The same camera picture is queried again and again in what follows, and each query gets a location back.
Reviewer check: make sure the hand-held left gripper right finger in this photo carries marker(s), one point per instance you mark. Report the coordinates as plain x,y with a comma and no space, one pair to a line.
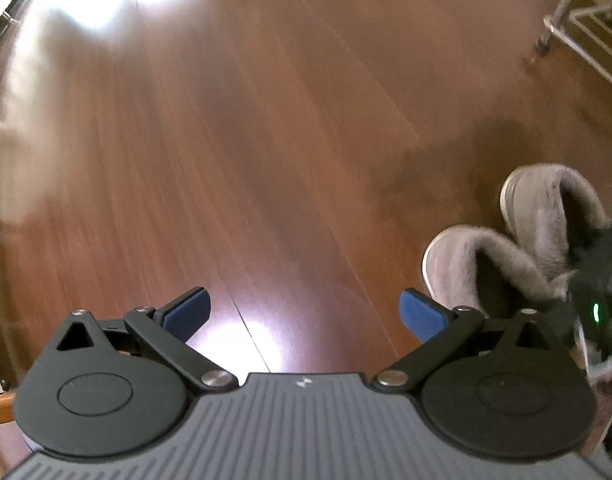
421,312

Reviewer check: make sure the purple fleece-lined boot slipper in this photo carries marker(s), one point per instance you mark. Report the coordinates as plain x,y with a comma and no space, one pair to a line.
541,205
456,260

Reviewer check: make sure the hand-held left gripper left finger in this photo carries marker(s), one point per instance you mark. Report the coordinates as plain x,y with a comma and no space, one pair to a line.
188,310

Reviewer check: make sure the metal tube rack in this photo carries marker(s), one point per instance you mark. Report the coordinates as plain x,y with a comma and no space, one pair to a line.
561,10

